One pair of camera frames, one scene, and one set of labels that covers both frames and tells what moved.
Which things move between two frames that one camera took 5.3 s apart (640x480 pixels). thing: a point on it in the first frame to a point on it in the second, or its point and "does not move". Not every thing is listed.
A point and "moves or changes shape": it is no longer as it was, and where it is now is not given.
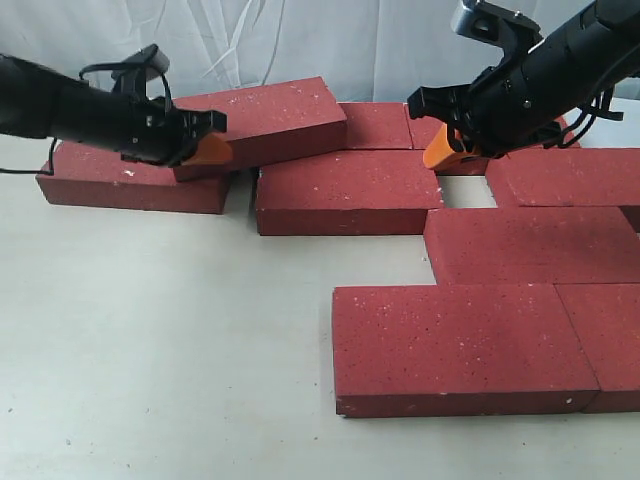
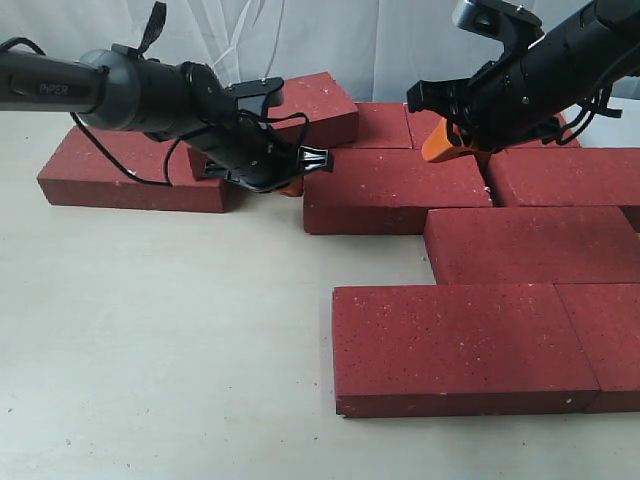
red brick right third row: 532,246 does not move
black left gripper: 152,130 to 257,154
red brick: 93,173 does not move
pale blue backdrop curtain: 367,51 does not move
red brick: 606,317 does not move
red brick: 351,192 moves or changes shape
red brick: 423,133 does not move
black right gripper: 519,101 does not move
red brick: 270,124 moves or changes shape
